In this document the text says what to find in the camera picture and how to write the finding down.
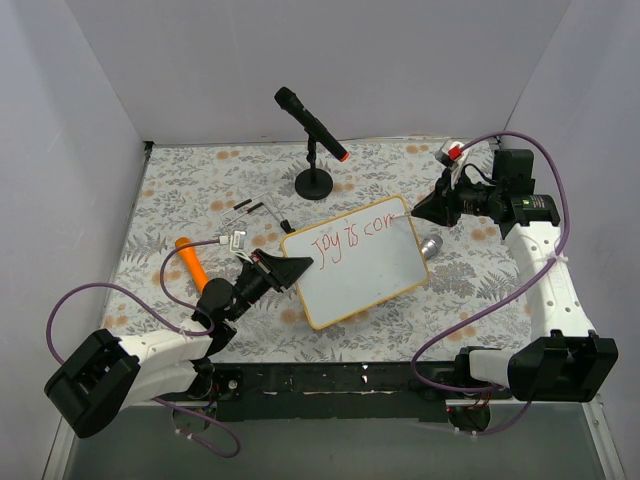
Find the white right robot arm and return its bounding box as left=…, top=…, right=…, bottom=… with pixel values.
left=410, top=142, right=618, bottom=403

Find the silver microphone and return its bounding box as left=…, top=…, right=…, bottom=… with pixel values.
left=421, top=234, right=443, bottom=260

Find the yellow framed whiteboard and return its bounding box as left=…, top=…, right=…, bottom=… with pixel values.
left=281, top=195, right=429, bottom=330

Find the wire whiteboard easel stand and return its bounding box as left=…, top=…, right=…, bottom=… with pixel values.
left=220, top=192, right=295, bottom=234

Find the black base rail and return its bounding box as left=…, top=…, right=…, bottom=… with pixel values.
left=199, top=360, right=461, bottom=424

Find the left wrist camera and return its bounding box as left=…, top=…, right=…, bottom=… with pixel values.
left=218, top=230, right=251, bottom=262

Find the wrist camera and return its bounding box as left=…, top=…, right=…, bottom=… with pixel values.
left=218, top=230, right=251, bottom=262
left=434, top=140, right=468, bottom=187

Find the black round microphone stand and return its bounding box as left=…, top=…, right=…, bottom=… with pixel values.
left=294, top=134, right=333, bottom=201

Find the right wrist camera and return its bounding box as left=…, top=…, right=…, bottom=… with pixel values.
left=434, top=140, right=468, bottom=187

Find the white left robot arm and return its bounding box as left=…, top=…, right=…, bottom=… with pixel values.
left=44, top=249, right=313, bottom=438

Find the black microphone orange ring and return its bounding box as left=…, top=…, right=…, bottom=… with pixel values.
left=273, top=86, right=350, bottom=163

